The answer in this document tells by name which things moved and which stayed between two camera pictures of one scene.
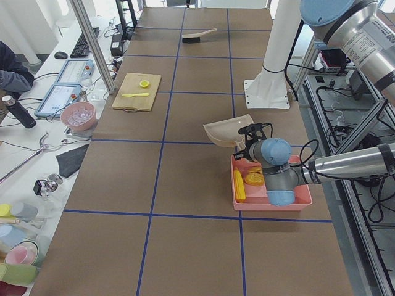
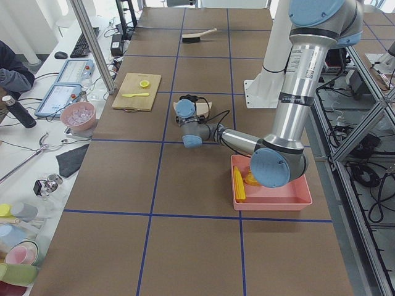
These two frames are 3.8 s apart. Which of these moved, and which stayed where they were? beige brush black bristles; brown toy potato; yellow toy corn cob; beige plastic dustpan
Moved: beige plastic dustpan
Stayed: brown toy potato; yellow toy corn cob; beige brush black bristles
